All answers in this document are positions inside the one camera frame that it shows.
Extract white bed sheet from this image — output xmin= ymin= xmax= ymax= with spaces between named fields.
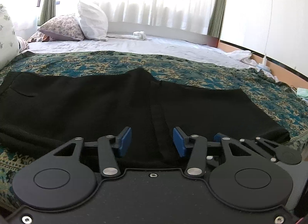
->
xmin=28 ymin=37 xmax=255 ymax=69

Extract folded white floral duvet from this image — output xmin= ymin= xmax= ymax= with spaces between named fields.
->
xmin=0 ymin=4 xmax=19 ymax=69

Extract teal patterned bed blanket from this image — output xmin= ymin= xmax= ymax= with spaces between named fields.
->
xmin=0 ymin=50 xmax=308 ymax=211

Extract small white crumpled cloth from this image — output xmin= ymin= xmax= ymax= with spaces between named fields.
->
xmin=133 ymin=31 xmax=147 ymax=41

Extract wooden bed frame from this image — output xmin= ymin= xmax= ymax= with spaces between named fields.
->
xmin=108 ymin=22 xmax=307 ymax=88

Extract left green curtain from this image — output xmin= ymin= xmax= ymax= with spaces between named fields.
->
xmin=38 ymin=0 xmax=56 ymax=26

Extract white pillow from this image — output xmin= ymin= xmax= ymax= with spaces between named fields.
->
xmin=78 ymin=1 xmax=109 ymax=41

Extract green curtain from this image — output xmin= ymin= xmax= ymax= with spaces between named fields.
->
xmin=38 ymin=0 xmax=56 ymax=26
xmin=207 ymin=0 xmax=227 ymax=39

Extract white crumpled cloth at edge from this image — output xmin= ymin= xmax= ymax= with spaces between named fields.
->
xmin=226 ymin=50 xmax=257 ymax=67

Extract black pants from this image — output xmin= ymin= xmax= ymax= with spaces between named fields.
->
xmin=1 ymin=68 xmax=290 ymax=168

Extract right green curtain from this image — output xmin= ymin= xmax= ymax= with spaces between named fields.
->
xmin=207 ymin=0 xmax=227 ymax=39

